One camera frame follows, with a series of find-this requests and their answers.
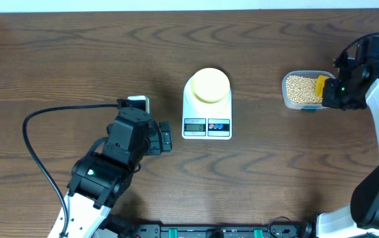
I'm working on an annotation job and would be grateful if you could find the black camera cable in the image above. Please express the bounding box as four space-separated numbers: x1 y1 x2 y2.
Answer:
333 31 379 67
22 103 120 238

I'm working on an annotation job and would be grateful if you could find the white digital kitchen scale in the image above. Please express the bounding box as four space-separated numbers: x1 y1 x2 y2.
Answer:
182 77 232 140

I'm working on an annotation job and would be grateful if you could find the right black camera cable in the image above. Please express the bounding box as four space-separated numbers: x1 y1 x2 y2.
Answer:
333 31 379 67

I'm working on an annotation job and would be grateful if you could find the soybeans pile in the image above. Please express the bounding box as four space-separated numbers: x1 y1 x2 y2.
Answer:
286 75 322 104

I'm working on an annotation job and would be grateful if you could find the pale yellow bowl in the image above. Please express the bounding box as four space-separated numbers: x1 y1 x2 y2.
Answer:
190 68 230 104

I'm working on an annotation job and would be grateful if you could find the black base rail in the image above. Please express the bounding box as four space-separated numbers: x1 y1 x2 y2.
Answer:
106 214 316 238

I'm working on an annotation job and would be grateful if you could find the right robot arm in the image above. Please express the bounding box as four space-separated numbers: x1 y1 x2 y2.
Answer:
316 32 379 237

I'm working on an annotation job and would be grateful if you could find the clear plastic container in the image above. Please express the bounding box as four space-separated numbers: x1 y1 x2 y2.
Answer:
282 70 335 110

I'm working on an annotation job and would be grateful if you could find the yellow measuring scoop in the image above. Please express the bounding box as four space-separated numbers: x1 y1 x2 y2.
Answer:
315 75 329 98

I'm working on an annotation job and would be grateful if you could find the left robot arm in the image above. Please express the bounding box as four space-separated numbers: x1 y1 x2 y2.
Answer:
49 107 172 237

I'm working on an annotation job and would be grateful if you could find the left black camera cable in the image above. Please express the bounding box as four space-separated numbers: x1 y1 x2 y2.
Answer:
22 103 120 238

